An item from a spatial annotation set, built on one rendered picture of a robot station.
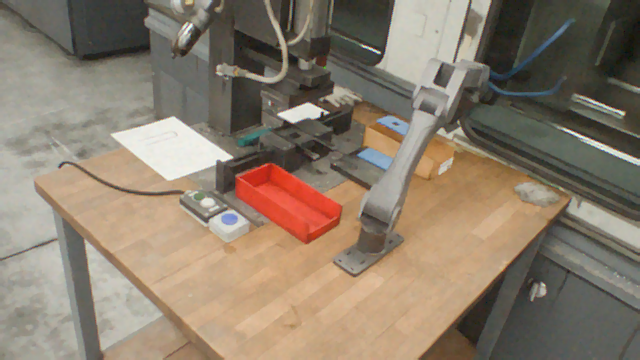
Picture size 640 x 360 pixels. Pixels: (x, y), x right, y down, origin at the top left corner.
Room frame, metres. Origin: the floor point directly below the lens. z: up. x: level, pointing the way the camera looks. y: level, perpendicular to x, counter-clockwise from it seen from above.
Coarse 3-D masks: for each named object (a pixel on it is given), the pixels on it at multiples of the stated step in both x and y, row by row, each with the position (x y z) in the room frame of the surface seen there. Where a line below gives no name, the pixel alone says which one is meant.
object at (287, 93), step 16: (256, 48) 1.46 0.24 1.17; (272, 48) 1.46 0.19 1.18; (272, 64) 1.36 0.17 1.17; (288, 64) 1.37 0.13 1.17; (304, 64) 1.32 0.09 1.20; (288, 80) 1.31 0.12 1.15; (304, 80) 1.28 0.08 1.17; (320, 80) 1.30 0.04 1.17; (272, 96) 1.26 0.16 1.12; (288, 96) 1.23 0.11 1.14; (304, 96) 1.28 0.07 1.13; (320, 96) 1.33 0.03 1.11
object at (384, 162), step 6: (366, 150) 1.41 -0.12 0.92; (372, 150) 1.42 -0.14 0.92; (360, 156) 1.37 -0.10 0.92; (366, 156) 1.37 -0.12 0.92; (372, 156) 1.38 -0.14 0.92; (384, 156) 1.39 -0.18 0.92; (372, 162) 1.34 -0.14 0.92; (378, 162) 1.35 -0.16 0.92; (384, 162) 1.35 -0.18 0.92; (390, 162) 1.36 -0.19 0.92; (384, 168) 1.32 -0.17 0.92
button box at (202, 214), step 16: (96, 176) 1.10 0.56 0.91; (144, 192) 1.06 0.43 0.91; (160, 192) 1.07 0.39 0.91; (176, 192) 1.08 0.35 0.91; (192, 192) 1.06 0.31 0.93; (208, 192) 1.07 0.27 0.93; (192, 208) 1.00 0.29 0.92; (208, 208) 1.00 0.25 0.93; (224, 208) 1.02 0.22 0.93; (208, 224) 0.98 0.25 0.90
